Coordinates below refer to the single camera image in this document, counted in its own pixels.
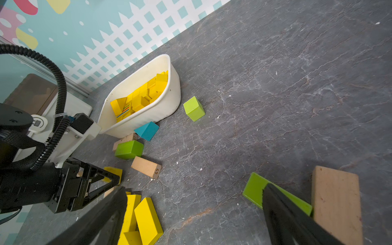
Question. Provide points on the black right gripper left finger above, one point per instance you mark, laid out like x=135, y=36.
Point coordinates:
x=103, y=222

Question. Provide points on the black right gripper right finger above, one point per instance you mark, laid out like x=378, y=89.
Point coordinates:
x=288, y=225

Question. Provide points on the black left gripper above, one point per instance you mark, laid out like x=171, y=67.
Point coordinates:
x=80, y=184

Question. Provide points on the tan wooden block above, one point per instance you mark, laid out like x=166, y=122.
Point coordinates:
x=108, y=192

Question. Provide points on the rainbow striped block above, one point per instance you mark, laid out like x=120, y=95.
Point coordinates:
x=126, y=110

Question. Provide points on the white oval plastic tub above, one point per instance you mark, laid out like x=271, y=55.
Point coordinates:
x=163, y=107

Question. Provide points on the long yellow block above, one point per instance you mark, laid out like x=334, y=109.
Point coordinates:
x=129, y=235

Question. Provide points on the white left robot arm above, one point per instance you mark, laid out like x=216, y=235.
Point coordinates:
x=34, y=172

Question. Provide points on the green slanted block right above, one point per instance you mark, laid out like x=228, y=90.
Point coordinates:
x=254, y=192

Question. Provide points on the yellow slanted block right pile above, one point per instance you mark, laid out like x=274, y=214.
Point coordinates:
x=148, y=222

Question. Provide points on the tan block far right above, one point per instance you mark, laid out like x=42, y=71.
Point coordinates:
x=336, y=204

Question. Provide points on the green rectangular block centre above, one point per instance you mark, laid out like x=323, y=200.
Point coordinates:
x=129, y=150

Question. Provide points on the tan long block near tub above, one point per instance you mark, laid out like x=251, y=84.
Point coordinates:
x=126, y=139

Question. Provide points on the tan slanted block centre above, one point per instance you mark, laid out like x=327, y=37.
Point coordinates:
x=146, y=167

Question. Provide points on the teal triangular block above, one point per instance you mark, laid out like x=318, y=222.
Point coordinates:
x=147, y=131

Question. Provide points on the brown lidded storage box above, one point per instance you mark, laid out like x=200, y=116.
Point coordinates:
x=37, y=96

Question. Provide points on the small green cube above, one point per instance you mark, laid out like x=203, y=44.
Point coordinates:
x=194, y=109

